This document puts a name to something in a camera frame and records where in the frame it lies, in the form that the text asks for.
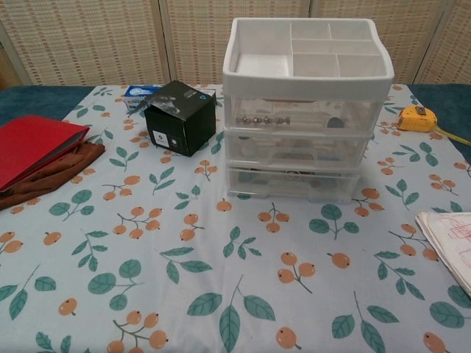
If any floral fruit-print tablecloth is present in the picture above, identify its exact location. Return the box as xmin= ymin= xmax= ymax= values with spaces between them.
xmin=0 ymin=83 xmax=471 ymax=353

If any blue white toothpaste box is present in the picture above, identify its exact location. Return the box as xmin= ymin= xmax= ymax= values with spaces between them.
xmin=124 ymin=85 xmax=218 ymax=111

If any yellow tape measure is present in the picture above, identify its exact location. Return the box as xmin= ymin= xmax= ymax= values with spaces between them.
xmin=398 ymin=104 xmax=471 ymax=145

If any clear drawer with beads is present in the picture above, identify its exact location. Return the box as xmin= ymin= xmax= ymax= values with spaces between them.
xmin=227 ymin=95 xmax=384 ymax=130

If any silver bead string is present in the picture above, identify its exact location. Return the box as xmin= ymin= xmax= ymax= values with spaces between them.
xmin=237 ymin=115 xmax=292 ymax=126

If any brown cloth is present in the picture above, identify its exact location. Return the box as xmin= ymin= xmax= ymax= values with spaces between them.
xmin=0 ymin=141 xmax=106 ymax=211

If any clear drawer with white ball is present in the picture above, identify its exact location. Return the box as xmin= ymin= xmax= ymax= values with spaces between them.
xmin=225 ymin=133 xmax=369 ymax=165

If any red spiral notebook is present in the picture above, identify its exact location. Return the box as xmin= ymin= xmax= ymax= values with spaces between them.
xmin=0 ymin=115 xmax=91 ymax=192

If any black cardboard box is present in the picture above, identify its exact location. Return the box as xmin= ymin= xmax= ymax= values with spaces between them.
xmin=144 ymin=80 xmax=217 ymax=158

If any woven folding screen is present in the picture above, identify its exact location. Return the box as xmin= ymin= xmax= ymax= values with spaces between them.
xmin=0 ymin=0 xmax=471 ymax=88

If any white plastic drawer cabinet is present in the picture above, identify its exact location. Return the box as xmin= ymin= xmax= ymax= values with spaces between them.
xmin=222 ymin=17 xmax=395 ymax=204

